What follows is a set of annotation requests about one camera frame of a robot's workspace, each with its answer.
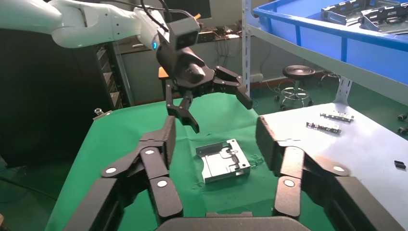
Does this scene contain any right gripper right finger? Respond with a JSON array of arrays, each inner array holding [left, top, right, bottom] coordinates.
[[255, 115, 406, 231]]

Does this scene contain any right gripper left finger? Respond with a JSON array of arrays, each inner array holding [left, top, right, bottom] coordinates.
[[64, 115, 184, 231]]

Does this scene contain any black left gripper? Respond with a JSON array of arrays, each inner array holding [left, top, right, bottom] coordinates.
[[156, 46, 255, 134]]

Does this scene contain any stamped sheet metal bracket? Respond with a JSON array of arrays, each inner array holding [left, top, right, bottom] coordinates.
[[359, 2, 408, 33], [195, 139, 252, 185], [321, 0, 367, 27]]

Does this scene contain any green table cloth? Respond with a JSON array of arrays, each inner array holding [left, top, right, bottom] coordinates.
[[44, 92, 336, 231]]

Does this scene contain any small ribbed metal strip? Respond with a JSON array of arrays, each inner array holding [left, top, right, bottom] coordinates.
[[319, 110, 356, 123], [306, 121, 342, 134]]

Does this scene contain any orange top stool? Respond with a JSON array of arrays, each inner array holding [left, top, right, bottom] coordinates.
[[158, 66, 170, 97]]

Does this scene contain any grey metal shelf rack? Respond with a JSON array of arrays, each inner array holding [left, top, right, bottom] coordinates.
[[241, 0, 408, 107]]

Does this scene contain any dark computer monitor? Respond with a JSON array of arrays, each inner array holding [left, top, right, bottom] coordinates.
[[163, 0, 213, 20]]

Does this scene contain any chrome base swivel stool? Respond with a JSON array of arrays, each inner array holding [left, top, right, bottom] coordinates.
[[275, 65, 317, 111]]

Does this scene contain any blue plastic bin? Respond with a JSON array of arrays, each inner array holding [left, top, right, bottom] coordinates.
[[253, 0, 408, 78]]

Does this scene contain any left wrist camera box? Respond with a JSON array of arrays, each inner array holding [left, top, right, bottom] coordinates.
[[167, 17, 201, 51]]

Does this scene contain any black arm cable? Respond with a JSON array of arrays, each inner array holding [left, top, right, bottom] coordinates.
[[113, 0, 192, 33]]

